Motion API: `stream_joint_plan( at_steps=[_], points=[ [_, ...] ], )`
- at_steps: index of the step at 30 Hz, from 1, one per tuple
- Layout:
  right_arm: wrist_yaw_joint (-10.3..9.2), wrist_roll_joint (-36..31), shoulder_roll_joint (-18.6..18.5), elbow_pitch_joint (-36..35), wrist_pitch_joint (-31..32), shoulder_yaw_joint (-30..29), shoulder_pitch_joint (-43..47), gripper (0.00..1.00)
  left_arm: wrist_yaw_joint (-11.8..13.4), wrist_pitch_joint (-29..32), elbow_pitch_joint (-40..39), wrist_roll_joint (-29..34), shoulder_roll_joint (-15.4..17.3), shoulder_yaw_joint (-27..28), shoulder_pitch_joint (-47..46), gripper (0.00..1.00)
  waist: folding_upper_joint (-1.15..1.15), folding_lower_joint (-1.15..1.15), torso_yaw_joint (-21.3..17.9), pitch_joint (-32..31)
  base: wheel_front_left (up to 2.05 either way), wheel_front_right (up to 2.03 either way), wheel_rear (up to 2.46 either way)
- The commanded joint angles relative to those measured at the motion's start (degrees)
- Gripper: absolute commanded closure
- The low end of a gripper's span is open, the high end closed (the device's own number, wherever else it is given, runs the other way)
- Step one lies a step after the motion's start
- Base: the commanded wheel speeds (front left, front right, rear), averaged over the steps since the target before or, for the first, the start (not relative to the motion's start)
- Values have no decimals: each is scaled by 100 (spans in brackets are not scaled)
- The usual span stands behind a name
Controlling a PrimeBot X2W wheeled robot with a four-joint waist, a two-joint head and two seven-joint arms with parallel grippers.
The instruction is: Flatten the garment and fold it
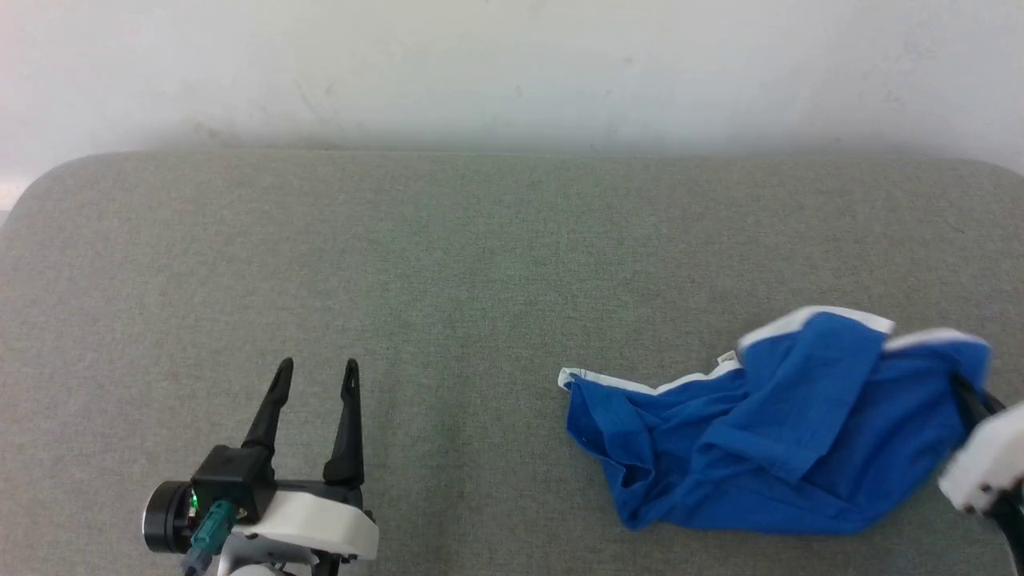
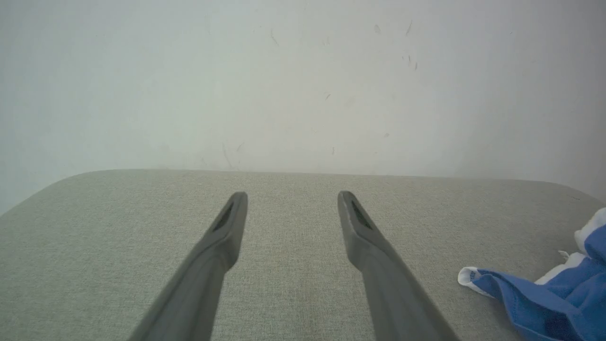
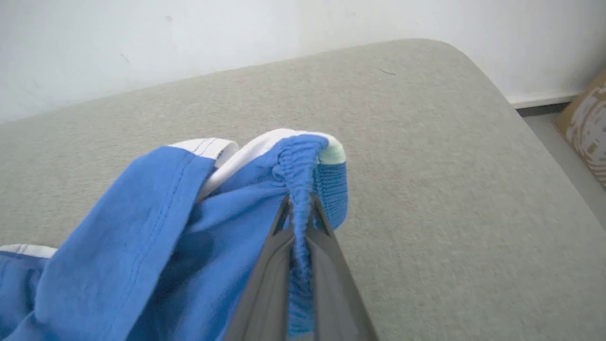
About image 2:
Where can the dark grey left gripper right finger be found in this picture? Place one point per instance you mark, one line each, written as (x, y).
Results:
(393, 289)

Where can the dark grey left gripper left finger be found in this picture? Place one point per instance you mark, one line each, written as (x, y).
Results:
(203, 279)

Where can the grey fabric padded board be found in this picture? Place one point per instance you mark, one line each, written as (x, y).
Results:
(293, 293)

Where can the blue and white garment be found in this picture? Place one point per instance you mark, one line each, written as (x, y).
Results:
(558, 298)

